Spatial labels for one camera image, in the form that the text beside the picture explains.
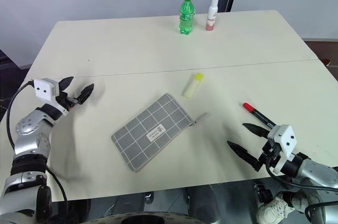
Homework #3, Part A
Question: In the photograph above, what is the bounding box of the yellow capped glue stick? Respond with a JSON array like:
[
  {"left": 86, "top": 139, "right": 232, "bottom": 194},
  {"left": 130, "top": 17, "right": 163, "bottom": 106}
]
[{"left": 181, "top": 72, "right": 204, "bottom": 99}]

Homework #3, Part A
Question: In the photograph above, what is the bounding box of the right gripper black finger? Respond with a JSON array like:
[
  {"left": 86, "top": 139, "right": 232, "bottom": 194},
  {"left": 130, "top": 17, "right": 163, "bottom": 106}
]
[
  {"left": 227, "top": 141, "right": 264, "bottom": 173},
  {"left": 242, "top": 123, "right": 271, "bottom": 137}
]

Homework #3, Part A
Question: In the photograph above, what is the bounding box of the grey checked pencil pouch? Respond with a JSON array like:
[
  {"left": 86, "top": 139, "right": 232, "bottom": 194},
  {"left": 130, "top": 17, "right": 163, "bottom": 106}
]
[{"left": 111, "top": 92, "right": 198, "bottom": 174}]

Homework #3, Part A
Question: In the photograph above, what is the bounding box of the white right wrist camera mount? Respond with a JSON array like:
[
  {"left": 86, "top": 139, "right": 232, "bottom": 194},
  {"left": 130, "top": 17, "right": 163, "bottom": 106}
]
[{"left": 267, "top": 124, "right": 298, "bottom": 175}]

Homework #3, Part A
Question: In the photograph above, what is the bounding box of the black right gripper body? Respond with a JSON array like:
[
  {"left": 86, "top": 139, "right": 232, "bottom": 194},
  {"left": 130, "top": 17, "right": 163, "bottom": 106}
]
[{"left": 258, "top": 139, "right": 282, "bottom": 169}]

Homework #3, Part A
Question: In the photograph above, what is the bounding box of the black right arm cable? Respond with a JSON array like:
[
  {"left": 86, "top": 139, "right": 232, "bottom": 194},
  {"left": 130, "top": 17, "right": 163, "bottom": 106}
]
[{"left": 265, "top": 155, "right": 338, "bottom": 219}]

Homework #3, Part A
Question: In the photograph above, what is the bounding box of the white pink spray bottle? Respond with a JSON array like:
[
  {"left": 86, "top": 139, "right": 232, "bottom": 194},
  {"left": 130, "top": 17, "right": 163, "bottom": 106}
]
[{"left": 205, "top": 0, "right": 220, "bottom": 33}]

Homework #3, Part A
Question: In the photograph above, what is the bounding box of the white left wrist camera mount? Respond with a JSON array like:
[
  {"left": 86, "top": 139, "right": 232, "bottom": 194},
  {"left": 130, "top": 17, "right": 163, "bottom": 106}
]
[{"left": 33, "top": 78, "right": 70, "bottom": 117}]

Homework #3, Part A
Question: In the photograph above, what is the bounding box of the black marker with red cap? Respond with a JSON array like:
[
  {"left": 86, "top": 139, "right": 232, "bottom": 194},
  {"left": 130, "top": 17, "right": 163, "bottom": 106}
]
[{"left": 242, "top": 102, "right": 277, "bottom": 130}]

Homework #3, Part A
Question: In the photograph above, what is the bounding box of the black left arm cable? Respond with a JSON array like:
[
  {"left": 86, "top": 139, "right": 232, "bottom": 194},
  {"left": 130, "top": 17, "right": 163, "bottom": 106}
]
[{"left": 5, "top": 80, "right": 69, "bottom": 209}]

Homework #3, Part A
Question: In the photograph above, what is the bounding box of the green plastic soda bottle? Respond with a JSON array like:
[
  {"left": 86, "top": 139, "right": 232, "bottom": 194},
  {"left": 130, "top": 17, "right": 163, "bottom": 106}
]
[{"left": 177, "top": 0, "right": 196, "bottom": 35}]

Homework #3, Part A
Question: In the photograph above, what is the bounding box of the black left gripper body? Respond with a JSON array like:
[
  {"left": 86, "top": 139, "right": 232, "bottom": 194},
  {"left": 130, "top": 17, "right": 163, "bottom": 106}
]
[{"left": 57, "top": 91, "right": 81, "bottom": 113}]

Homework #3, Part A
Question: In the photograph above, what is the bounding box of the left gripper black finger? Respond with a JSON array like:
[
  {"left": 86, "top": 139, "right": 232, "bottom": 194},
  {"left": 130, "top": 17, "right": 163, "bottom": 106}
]
[
  {"left": 78, "top": 83, "right": 95, "bottom": 105},
  {"left": 58, "top": 76, "right": 74, "bottom": 94}
]

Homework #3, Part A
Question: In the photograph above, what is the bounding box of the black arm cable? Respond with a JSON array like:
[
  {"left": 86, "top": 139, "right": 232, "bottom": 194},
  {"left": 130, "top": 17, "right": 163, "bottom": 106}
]
[
  {"left": 5, "top": 80, "right": 69, "bottom": 209},
  {"left": 265, "top": 155, "right": 338, "bottom": 219}
]

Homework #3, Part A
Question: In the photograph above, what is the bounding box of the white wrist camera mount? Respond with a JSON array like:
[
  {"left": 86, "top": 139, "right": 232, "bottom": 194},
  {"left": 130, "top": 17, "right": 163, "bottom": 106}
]
[
  {"left": 33, "top": 78, "right": 70, "bottom": 117},
  {"left": 267, "top": 124, "right": 298, "bottom": 175}
]

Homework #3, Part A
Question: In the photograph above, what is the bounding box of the white sneaker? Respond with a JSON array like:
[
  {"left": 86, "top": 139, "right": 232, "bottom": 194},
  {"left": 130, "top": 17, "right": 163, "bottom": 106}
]
[{"left": 257, "top": 197, "right": 296, "bottom": 224}]

